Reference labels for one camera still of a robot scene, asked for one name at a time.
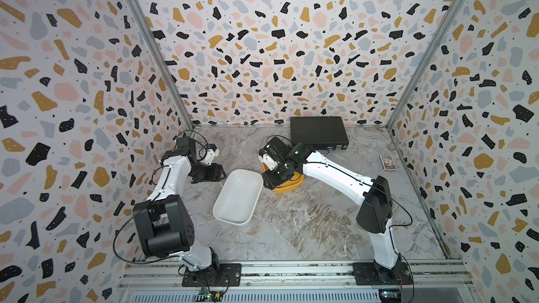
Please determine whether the yellow plastic bin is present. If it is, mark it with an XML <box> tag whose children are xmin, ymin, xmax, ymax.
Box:
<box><xmin>262</xmin><ymin>164</ymin><xmax>304</xmax><ymax>194</ymax></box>

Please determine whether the white plastic bin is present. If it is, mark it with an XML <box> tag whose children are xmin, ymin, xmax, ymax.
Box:
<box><xmin>213</xmin><ymin>169</ymin><xmax>263</xmax><ymax>227</ymax></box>

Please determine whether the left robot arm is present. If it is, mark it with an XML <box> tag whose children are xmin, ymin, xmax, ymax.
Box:
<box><xmin>112</xmin><ymin>135</ymin><xmax>227</xmax><ymax>276</ymax></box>

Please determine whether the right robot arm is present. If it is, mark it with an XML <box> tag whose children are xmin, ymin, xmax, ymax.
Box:
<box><xmin>258</xmin><ymin>136</ymin><xmax>411</xmax><ymax>284</ymax></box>

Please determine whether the playing card box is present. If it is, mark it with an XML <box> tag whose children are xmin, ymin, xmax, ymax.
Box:
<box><xmin>380</xmin><ymin>155</ymin><xmax>397</xmax><ymax>171</ymax></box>

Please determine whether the black ribbed briefcase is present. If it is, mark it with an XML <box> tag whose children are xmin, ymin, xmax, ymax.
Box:
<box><xmin>290</xmin><ymin>116</ymin><xmax>349</xmax><ymax>150</ymax></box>

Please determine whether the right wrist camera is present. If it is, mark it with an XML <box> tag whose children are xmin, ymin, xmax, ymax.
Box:
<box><xmin>260</xmin><ymin>154</ymin><xmax>278</xmax><ymax>171</ymax></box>

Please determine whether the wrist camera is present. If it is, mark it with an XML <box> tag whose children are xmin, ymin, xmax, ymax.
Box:
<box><xmin>202</xmin><ymin>144</ymin><xmax>219</xmax><ymax>166</ymax></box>
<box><xmin>260</xmin><ymin>154</ymin><xmax>278</xmax><ymax>171</ymax></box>

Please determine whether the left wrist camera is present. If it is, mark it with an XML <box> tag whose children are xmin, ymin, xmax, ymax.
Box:
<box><xmin>202</xmin><ymin>144</ymin><xmax>219</xmax><ymax>166</ymax></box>

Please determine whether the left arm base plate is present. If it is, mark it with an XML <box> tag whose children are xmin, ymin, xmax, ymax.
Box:
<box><xmin>182</xmin><ymin>263</ymin><xmax>242</xmax><ymax>288</ymax></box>

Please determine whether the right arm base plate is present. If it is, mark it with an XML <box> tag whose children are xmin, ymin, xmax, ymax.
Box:
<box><xmin>352</xmin><ymin>261</ymin><xmax>413</xmax><ymax>286</ymax></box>

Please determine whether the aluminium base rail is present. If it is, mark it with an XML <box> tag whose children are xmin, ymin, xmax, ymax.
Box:
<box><xmin>114</xmin><ymin>260</ymin><xmax>480</xmax><ymax>302</ymax></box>

